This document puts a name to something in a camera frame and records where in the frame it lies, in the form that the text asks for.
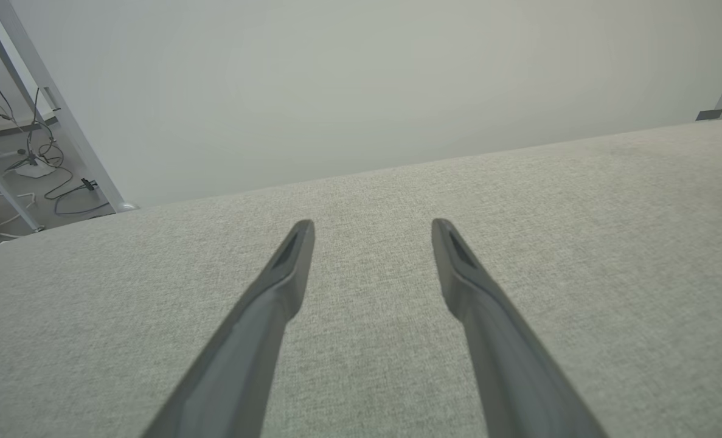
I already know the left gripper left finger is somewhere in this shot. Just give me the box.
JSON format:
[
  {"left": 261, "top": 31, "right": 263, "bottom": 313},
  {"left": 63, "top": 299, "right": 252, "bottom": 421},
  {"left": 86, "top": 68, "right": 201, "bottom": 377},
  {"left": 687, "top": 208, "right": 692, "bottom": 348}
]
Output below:
[{"left": 142, "top": 219, "right": 316, "bottom": 438}]

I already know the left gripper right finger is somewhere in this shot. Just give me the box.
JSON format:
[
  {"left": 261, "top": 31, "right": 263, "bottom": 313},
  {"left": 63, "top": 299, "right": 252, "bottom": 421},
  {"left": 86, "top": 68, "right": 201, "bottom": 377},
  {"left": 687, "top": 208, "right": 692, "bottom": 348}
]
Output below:
[{"left": 431, "top": 218, "right": 609, "bottom": 438}]

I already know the white power strip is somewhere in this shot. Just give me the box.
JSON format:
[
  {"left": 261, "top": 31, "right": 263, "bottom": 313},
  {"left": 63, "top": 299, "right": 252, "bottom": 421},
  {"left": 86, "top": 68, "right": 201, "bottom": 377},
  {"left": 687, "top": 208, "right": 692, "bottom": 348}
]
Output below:
[{"left": 13, "top": 159, "right": 57, "bottom": 179}]

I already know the light grey partition panel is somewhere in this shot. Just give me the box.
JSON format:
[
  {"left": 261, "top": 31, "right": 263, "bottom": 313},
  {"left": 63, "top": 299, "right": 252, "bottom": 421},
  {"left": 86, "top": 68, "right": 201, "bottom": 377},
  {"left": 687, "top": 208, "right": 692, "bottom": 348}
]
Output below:
[{"left": 8, "top": 0, "right": 722, "bottom": 207}]

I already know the black power cable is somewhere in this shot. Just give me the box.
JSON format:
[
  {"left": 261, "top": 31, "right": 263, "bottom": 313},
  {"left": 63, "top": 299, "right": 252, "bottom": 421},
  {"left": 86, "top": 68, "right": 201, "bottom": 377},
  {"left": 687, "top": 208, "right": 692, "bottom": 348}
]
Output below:
[{"left": 43, "top": 179, "right": 113, "bottom": 217}]

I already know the white cable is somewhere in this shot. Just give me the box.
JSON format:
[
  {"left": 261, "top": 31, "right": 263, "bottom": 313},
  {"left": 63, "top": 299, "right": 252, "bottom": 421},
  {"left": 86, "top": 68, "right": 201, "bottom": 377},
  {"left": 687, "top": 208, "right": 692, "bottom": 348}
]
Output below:
[{"left": 0, "top": 192, "right": 39, "bottom": 235}]

